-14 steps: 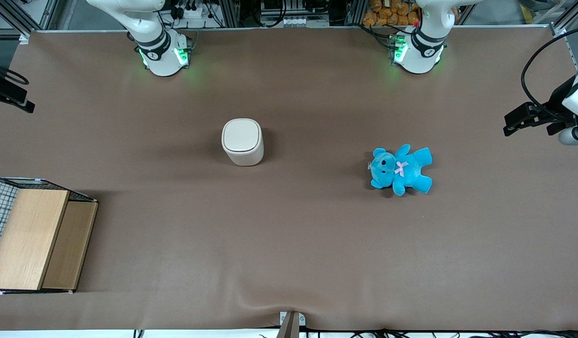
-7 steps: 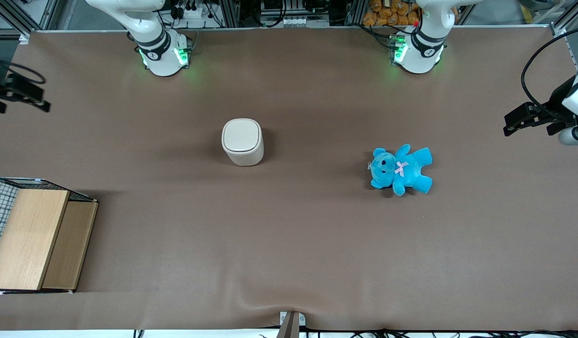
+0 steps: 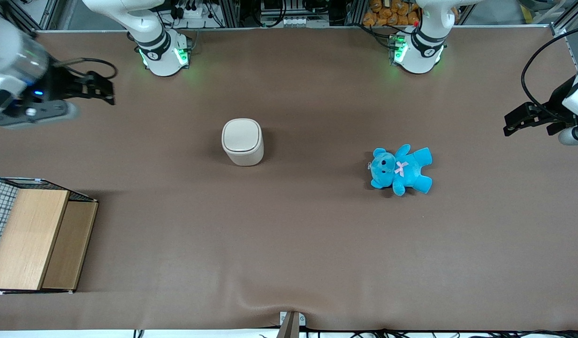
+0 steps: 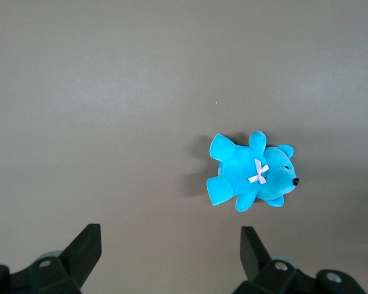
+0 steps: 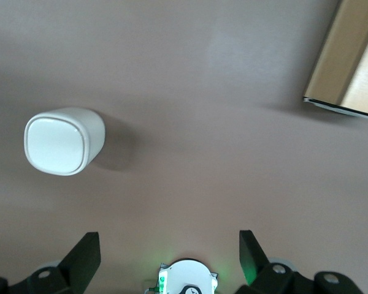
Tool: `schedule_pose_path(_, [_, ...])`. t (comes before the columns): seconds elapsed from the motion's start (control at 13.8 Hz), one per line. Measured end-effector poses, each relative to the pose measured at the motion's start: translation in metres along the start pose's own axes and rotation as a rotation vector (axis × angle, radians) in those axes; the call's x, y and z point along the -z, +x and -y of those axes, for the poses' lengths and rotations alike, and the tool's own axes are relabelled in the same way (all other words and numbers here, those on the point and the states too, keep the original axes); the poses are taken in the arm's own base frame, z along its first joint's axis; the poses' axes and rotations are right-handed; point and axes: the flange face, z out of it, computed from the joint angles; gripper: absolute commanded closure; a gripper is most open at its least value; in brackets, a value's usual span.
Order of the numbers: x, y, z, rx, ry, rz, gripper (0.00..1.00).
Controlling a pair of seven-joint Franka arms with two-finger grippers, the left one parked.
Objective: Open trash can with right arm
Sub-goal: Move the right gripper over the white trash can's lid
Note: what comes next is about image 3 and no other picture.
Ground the wooden shelf with wire mesh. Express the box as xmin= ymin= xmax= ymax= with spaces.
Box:
xmin=0 ymin=177 xmax=100 ymax=295

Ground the orange plush toys pile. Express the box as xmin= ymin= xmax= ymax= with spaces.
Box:
xmin=362 ymin=0 xmax=422 ymax=27

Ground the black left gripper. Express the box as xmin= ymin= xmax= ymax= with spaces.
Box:
xmin=503 ymin=75 xmax=578 ymax=137

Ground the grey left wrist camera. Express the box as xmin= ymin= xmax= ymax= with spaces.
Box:
xmin=558 ymin=125 xmax=578 ymax=146

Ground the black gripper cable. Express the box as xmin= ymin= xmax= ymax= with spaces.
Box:
xmin=521 ymin=23 xmax=578 ymax=118
xmin=58 ymin=57 xmax=118 ymax=80

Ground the beige trash can with lid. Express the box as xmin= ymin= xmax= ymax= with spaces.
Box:
xmin=221 ymin=118 xmax=265 ymax=167

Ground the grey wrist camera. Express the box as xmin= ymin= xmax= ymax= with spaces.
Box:
xmin=558 ymin=125 xmax=578 ymax=146
xmin=0 ymin=100 xmax=79 ymax=130

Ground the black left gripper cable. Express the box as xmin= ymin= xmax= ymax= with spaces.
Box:
xmin=521 ymin=23 xmax=578 ymax=118

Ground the white power strip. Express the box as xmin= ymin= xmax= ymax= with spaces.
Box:
xmin=174 ymin=2 xmax=212 ymax=22

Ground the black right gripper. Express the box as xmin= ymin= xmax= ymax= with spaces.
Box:
xmin=46 ymin=65 xmax=116 ymax=106

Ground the blue teddy bear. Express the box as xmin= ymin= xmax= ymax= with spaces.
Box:
xmin=368 ymin=144 xmax=434 ymax=197

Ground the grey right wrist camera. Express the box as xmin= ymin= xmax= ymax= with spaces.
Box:
xmin=0 ymin=100 xmax=79 ymax=130

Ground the brown table mat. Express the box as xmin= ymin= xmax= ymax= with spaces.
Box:
xmin=0 ymin=26 xmax=578 ymax=331

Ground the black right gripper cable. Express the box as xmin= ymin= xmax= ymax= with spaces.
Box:
xmin=58 ymin=57 xmax=118 ymax=80

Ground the metal table clamp bracket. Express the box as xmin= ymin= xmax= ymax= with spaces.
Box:
xmin=276 ymin=311 xmax=307 ymax=338

